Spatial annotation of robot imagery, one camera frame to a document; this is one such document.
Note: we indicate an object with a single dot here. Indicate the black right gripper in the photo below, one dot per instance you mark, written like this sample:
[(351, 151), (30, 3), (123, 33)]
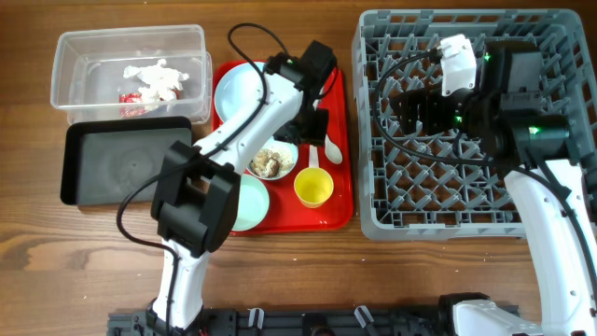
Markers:
[(429, 102)]

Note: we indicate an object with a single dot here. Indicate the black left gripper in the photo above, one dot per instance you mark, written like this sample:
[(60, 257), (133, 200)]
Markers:
[(314, 131)]

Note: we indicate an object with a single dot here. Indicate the light blue bowl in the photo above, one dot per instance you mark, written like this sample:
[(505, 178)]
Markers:
[(274, 143)]

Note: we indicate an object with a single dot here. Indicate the food scraps and rice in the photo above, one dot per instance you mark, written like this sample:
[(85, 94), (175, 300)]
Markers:
[(273, 162)]

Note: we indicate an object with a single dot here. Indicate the yellow plastic cup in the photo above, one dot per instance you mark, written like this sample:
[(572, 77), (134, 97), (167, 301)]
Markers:
[(313, 186)]

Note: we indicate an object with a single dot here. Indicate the red snack wrapper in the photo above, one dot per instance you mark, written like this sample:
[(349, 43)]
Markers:
[(131, 108)]

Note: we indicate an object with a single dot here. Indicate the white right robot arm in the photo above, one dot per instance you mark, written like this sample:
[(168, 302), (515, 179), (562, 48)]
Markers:
[(496, 98)]

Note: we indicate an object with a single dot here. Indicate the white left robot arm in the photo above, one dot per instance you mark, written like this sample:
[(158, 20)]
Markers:
[(197, 194)]

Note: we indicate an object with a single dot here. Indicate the grey dishwasher rack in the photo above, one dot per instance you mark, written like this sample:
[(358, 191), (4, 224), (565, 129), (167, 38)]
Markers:
[(430, 187)]

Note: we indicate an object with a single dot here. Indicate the white plastic spoon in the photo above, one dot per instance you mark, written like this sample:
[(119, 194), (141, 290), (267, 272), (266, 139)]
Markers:
[(332, 151)]

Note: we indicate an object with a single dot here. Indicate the white plastic fork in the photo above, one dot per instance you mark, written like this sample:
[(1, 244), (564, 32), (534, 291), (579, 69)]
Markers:
[(313, 157)]

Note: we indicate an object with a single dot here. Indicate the red serving tray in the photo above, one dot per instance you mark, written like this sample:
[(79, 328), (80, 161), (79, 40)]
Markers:
[(286, 213)]

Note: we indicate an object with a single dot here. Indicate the light blue plate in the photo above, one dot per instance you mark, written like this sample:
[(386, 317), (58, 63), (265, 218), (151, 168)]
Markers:
[(238, 91)]

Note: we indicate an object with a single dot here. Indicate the mint green bowl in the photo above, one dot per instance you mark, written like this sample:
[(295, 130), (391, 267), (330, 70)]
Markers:
[(254, 204)]

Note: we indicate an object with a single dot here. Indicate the clear plastic bin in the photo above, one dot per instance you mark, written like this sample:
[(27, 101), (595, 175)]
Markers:
[(87, 74)]

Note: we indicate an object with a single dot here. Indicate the black plastic tray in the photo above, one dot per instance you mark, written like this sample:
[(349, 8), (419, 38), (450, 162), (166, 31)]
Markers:
[(106, 160)]

